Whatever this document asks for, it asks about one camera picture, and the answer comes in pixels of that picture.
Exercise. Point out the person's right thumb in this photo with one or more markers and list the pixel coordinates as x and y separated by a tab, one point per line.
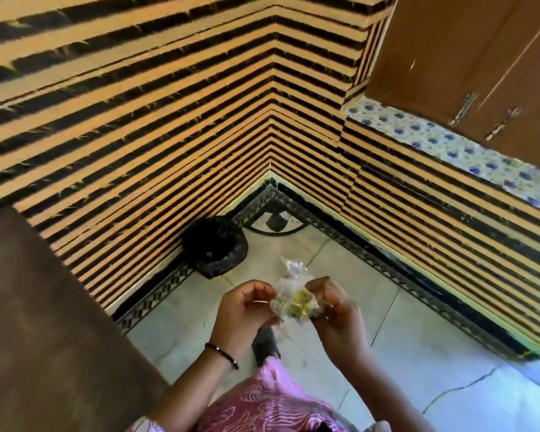
320	314

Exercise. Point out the person's left hand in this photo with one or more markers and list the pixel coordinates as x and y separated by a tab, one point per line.
237	320

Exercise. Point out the person's right hand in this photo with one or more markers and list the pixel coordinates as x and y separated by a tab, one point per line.
342	330

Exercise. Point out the pink patterned garment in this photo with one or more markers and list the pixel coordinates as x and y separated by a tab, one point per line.
270	404

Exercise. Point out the floral patterned shelf liner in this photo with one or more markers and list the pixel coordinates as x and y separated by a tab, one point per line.
445	146

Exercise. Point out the black round waste bin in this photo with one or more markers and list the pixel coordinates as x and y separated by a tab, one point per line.
213	247

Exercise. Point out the clear plastic bag yellow contents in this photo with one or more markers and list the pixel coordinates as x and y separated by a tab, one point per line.
297	303

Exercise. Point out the dark brown wooden panel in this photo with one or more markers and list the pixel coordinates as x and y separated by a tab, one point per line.
49	328

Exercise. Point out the person's right forearm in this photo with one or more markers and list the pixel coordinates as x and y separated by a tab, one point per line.
382	395

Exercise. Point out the person's left thumb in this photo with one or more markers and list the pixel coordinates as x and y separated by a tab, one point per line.
263	309

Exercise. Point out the person's left forearm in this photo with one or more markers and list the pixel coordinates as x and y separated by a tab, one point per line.
193	393

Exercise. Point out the brown wooden wall cabinet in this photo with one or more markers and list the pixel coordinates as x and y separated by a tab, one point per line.
468	58

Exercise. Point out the black slipper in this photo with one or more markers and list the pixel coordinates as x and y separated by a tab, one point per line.
265	346

